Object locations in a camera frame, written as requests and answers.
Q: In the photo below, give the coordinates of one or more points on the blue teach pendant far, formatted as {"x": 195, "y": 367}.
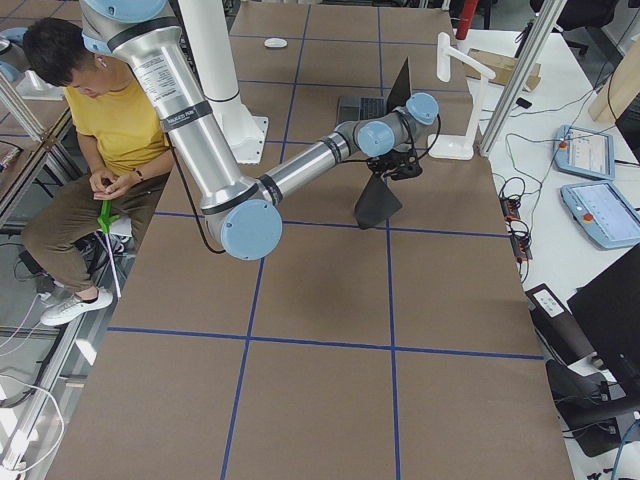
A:
{"x": 585, "y": 153}

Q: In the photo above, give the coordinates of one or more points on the white desk lamp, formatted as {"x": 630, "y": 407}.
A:
{"x": 449, "y": 143}

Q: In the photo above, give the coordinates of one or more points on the blue teach pendant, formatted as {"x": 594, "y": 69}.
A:
{"x": 585, "y": 153}
{"x": 603, "y": 213}

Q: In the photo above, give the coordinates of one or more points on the aluminium frame post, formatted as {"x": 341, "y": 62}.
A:
{"x": 532, "y": 47}

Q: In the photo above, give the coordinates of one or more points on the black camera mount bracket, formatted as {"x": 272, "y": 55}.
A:
{"x": 405, "y": 170}

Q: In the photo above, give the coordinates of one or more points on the black monitor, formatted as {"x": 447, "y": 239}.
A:
{"x": 607, "y": 311}

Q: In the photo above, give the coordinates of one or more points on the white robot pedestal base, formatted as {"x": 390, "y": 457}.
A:
{"x": 207, "y": 35}

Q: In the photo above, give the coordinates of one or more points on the white computer mouse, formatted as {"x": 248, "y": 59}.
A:
{"x": 275, "y": 43}

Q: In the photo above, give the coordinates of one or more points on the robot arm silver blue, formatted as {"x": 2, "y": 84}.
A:
{"x": 185, "y": 66}

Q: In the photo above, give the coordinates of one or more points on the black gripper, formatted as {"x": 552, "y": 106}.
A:
{"x": 385, "y": 167}

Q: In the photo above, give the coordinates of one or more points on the silver laptop black keyboard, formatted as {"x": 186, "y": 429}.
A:
{"x": 358, "y": 108}

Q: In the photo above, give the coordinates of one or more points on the blue teach pendant near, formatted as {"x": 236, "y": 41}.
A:
{"x": 603, "y": 213}

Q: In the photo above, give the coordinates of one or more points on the cardboard box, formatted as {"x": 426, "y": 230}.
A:
{"x": 503, "y": 67}

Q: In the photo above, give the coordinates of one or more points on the person in yellow shirt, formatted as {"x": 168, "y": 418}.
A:
{"x": 120, "y": 137}

